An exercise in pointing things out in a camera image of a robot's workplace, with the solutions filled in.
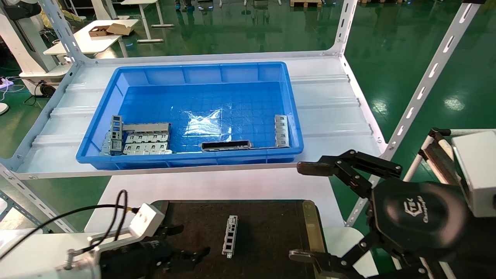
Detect black cable reel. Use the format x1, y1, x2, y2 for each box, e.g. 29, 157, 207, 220
36, 81, 57, 98

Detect white desk frame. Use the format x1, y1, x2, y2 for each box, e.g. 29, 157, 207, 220
118, 0, 175, 43

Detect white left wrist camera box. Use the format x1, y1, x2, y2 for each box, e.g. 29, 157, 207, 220
129, 203, 166, 239

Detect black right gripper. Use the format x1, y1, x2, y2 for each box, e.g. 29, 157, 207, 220
289, 150, 472, 279

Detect white metal shelf rack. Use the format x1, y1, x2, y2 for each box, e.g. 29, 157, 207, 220
0, 0, 483, 234

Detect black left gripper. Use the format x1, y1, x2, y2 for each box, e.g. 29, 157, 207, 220
99, 224, 212, 279

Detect blue plastic bin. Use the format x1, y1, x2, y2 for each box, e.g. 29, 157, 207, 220
76, 61, 305, 171

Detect open dark cardboard box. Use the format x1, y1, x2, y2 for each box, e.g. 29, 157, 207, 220
88, 25, 111, 38

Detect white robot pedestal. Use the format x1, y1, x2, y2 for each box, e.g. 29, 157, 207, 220
0, 0, 73, 84

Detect white work table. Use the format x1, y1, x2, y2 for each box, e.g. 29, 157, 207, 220
43, 19, 139, 55

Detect white pipe cart black shelves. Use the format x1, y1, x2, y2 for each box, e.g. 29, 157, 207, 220
345, 127, 496, 279

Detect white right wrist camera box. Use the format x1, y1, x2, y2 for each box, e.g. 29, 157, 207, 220
451, 131, 496, 217

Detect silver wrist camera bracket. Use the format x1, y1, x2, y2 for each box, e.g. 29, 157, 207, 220
64, 229, 134, 270

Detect black container tray brass rim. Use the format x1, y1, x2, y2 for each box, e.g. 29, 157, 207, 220
128, 200, 330, 279

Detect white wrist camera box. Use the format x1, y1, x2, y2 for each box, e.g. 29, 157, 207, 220
451, 131, 496, 217
129, 203, 166, 239

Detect black left wrist camera cable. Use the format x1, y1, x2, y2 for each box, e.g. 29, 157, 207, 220
0, 189, 139, 260

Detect person in yellow coat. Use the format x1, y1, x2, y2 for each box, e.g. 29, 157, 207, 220
39, 0, 84, 31

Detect flat cardboard lid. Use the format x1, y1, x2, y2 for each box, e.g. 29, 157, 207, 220
107, 23, 133, 36

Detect black long metal part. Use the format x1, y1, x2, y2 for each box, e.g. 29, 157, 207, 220
201, 140, 253, 152

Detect long plain grey metal part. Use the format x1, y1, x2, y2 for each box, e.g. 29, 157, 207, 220
123, 122, 172, 134

